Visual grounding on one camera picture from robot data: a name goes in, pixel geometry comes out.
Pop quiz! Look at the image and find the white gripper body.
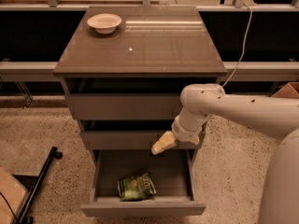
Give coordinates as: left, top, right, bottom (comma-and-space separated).
171, 117, 203, 143

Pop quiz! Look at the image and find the green jalapeno chip bag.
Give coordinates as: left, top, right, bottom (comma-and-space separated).
118, 172, 156, 202

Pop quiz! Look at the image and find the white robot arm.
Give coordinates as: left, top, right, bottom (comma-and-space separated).
151, 84, 299, 224

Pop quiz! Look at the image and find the grey bottom drawer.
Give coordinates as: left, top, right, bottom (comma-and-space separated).
81, 149, 206, 217

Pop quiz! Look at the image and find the grey drawer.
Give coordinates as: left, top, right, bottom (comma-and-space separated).
79, 119, 206, 150
64, 77, 219, 120
81, 149, 206, 217

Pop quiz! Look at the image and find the grey middle drawer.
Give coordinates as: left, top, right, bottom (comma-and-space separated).
79, 119, 206, 150

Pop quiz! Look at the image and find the grey drawer cabinet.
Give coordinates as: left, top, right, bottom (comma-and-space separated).
52, 6, 228, 165

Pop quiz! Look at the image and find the grey top drawer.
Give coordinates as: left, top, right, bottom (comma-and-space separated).
64, 77, 219, 120

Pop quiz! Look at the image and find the cardboard box at right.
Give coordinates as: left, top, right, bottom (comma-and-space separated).
273, 82, 299, 99

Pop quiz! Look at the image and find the cardboard box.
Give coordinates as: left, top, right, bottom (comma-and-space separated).
0, 166, 28, 224
273, 82, 299, 99

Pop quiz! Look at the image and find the white paper bowl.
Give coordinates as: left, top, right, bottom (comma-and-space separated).
87, 13, 121, 35

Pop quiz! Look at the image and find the cardboard box bottom left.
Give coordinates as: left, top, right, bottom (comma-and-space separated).
0, 166, 28, 224

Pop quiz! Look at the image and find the black wheeled stand leg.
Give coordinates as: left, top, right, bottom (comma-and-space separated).
17, 147, 63, 224

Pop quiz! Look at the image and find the metal railing beam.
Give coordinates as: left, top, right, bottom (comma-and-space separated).
0, 62, 299, 82

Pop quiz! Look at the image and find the white power cable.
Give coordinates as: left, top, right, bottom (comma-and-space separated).
221, 4, 253, 88

